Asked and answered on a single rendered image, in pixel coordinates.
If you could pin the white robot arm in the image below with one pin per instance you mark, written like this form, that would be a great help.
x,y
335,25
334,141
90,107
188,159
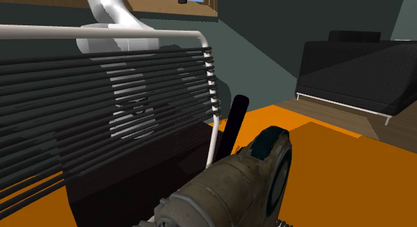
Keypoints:
x,y
107,11

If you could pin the black oblong bar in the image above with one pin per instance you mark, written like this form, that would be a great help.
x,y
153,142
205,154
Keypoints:
x,y
235,122

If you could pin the olive brown rounded device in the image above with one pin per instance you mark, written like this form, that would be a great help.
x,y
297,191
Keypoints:
x,y
224,187

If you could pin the wooden-framed window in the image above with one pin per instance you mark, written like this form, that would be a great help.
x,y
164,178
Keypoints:
x,y
169,6

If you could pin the black sofa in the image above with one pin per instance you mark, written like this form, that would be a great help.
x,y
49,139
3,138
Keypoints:
x,y
351,73

